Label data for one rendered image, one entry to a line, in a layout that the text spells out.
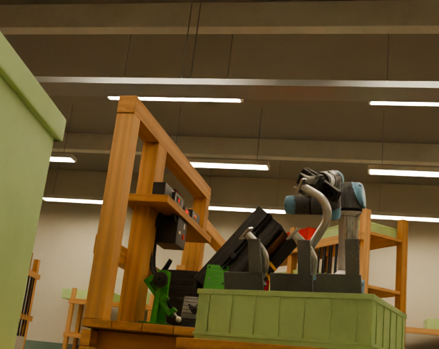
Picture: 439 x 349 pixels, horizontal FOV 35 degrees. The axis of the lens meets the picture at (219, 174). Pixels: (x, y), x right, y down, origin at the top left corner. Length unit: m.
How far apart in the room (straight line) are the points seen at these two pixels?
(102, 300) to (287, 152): 8.19
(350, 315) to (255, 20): 5.57
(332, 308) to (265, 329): 0.23
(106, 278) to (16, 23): 5.56
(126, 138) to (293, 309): 1.40
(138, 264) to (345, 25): 4.43
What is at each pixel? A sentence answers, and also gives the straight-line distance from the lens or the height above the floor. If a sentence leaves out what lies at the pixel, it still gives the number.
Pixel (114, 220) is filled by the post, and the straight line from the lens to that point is 3.23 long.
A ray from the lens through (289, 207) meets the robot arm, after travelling 2.79.
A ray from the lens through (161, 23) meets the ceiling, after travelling 7.74.
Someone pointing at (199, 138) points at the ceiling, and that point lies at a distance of 11.45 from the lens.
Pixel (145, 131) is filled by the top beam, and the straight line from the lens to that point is 3.59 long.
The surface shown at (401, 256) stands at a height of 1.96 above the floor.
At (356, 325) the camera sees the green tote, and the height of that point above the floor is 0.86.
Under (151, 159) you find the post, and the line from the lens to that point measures 3.69.
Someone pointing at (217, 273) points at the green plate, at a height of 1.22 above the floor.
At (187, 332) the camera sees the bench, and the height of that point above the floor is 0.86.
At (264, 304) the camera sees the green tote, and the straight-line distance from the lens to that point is 2.33.
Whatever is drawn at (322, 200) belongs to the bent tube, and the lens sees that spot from 2.46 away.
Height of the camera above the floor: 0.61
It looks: 17 degrees up
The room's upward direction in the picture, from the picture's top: 6 degrees clockwise
